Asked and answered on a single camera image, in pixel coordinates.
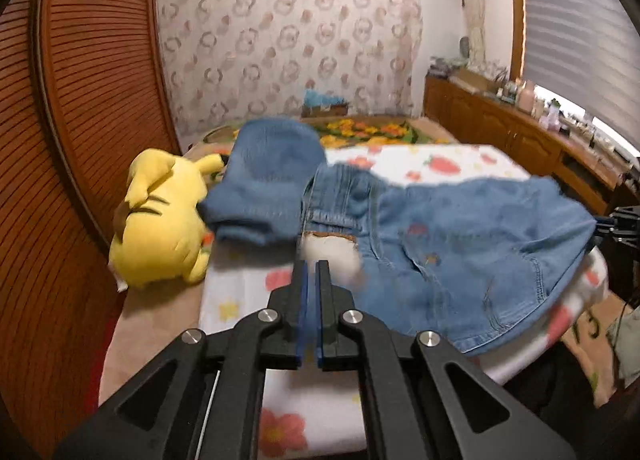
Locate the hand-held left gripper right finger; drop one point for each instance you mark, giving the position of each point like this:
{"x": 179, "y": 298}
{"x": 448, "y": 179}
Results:
{"x": 322, "y": 310}

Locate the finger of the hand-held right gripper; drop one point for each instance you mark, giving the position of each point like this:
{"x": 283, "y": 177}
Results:
{"x": 605, "y": 226}

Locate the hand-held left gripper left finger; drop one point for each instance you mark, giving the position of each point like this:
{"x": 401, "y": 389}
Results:
{"x": 301, "y": 310}

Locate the blue denim pants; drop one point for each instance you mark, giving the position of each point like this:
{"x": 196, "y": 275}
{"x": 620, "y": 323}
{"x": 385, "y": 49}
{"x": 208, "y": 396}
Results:
{"x": 450, "y": 260}

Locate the beige patterned mat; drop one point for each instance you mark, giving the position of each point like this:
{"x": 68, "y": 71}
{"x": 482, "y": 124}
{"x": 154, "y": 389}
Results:
{"x": 592, "y": 330}

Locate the grey green cloth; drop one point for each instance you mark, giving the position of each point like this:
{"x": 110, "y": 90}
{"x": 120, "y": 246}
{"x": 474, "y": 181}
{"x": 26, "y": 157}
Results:
{"x": 625, "y": 345}

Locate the pale lilac bottle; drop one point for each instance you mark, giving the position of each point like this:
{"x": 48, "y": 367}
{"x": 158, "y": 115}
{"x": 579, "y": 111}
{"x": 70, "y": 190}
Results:
{"x": 554, "y": 115}

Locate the wooden cabinet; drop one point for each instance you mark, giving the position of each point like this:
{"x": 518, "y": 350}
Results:
{"x": 505, "y": 125}

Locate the pink bottle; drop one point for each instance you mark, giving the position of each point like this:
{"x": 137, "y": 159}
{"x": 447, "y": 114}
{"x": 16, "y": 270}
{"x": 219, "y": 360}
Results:
{"x": 526, "y": 97}

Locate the yellow plush toy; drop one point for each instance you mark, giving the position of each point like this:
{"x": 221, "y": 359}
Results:
{"x": 160, "y": 225}

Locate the white strawberry printed blanket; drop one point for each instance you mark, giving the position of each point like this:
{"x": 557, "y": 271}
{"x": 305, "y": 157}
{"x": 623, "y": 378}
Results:
{"x": 440, "y": 165}

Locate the beige floral blanket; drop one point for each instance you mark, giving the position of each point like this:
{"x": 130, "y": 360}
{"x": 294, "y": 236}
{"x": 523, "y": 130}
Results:
{"x": 360, "y": 130}

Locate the flat cardboard box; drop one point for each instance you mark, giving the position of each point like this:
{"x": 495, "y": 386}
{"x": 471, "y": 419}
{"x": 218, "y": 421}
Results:
{"x": 472, "y": 77}

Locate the blue fluffy cloth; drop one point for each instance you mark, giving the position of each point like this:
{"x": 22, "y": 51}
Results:
{"x": 322, "y": 97}

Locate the lace curtain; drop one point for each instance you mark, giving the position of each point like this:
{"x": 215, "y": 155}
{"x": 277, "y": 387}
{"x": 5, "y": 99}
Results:
{"x": 482, "y": 30}

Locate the wooden louvered wardrobe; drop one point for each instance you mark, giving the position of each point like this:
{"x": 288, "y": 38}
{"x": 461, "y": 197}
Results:
{"x": 85, "y": 115}

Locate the wooden window frame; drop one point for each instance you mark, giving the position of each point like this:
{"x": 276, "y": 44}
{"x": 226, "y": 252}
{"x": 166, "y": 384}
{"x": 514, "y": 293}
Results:
{"x": 515, "y": 10}

